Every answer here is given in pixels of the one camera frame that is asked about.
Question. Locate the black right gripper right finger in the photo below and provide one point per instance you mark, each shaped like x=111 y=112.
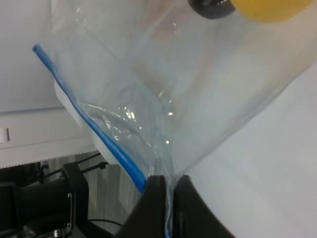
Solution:
x=191 y=216

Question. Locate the purple eggplant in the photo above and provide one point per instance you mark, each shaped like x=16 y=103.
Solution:
x=212 y=9

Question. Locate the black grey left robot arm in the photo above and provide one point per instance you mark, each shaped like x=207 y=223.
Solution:
x=51 y=206

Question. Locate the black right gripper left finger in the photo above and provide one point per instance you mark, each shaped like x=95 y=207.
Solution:
x=147 y=219

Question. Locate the yellow pear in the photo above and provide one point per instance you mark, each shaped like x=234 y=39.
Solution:
x=270 y=11

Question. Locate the clear zip bag blue seal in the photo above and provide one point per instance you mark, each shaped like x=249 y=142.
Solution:
x=159 y=86

